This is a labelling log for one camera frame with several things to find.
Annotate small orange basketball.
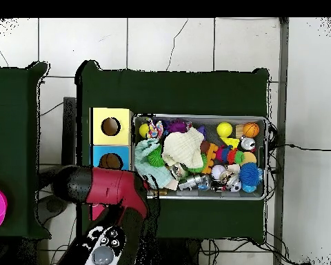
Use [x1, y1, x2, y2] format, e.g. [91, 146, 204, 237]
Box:
[242, 121, 261, 138]

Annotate yellow ball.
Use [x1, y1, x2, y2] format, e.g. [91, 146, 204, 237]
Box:
[138, 122, 150, 139]
[217, 121, 234, 138]

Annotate cream waffle cloth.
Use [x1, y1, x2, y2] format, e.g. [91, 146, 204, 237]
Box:
[161, 127, 205, 169]

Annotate mint green knit cloth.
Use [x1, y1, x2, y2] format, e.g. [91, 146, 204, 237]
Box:
[134, 137, 174, 190]

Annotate black cable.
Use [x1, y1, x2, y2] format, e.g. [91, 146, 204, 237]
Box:
[270, 142, 331, 152]

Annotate clear mesh bin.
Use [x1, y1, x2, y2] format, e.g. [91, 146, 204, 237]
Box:
[131, 113, 268, 201]

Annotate wooden box with three holes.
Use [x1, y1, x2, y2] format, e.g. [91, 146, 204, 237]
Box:
[90, 107, 134, 221]

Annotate purple spiky rubber toy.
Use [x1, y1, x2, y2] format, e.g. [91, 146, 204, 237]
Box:
[165, 119, 192, 133]

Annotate black upright panel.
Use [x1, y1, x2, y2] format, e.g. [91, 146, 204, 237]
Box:
[61, 97, 77, 166]

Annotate light blue stringy ball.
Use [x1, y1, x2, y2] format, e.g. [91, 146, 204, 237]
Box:
[239, 161, 264, 193]

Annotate colourful patterned knotted cloth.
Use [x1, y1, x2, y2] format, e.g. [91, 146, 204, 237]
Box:
[146, 117, 165, 139]

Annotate multicolour fuzzy caterpillar toy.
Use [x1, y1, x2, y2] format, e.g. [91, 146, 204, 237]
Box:
[214, 145, 245, 166]

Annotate dark green side table cloth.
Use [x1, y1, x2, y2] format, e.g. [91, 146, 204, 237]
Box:
[0, 61, 51, 240]

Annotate green spiky rubber ball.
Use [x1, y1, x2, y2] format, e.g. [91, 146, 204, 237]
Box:
[147, 144, 166, 168]

